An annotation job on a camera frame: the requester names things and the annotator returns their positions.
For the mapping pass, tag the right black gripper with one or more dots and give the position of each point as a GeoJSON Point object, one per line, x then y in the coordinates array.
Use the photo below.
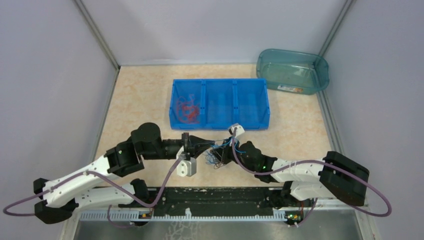
{"type": "Point", "coordinates": [226, 154]}

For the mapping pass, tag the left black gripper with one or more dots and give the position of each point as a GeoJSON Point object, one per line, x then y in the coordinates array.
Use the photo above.
{"type": "Point", "coordinates": [190, 142]}

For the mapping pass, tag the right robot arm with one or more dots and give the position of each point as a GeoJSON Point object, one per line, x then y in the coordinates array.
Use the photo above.
{"type": "Point", "coordinates": [333, 176]}

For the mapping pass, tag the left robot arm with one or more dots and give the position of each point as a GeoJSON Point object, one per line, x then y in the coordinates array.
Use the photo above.
{"type": "Point", "coordinates": [93, 186]}

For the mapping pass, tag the blue three-compartment bin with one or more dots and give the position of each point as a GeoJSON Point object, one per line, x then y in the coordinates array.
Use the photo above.
{"type": "Point", "coordinates": [217, 103]}

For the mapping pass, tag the teal transparent plastic tub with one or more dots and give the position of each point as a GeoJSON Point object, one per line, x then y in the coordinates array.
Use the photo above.
{"type": "Point", "coordinates": [293, 71]}

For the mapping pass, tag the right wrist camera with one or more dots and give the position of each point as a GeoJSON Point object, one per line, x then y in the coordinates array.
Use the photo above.
{"type": "Point", "coordinates": [236, 130]}

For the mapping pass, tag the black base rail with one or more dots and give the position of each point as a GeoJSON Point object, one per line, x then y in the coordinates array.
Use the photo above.
{"type": "Point", "coordinates": [221, 201]}

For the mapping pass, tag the white toothed cable strip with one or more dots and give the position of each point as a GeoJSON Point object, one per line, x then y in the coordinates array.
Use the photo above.
{"type": "Point", "coordinates": [135, 215]}

